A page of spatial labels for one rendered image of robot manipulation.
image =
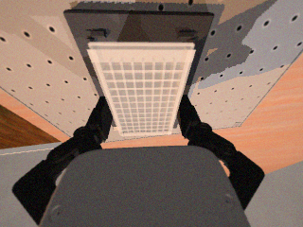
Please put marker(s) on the white well plate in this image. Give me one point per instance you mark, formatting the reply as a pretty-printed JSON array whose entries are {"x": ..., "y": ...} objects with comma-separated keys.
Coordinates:
[{"x": 143, "y": 82}]

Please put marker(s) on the grey flat base plate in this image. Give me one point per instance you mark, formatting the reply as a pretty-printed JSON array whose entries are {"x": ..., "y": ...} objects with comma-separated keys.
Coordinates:
[{"x": 250, "y": 46}]

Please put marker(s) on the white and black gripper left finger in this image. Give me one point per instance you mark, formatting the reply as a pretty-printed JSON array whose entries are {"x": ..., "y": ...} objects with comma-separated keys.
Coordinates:
[{"x": 35, "y": 189}]

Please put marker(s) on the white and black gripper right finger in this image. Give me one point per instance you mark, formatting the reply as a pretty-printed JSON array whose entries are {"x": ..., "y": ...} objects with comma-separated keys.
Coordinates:
[{"x": 245, "y": 175}]

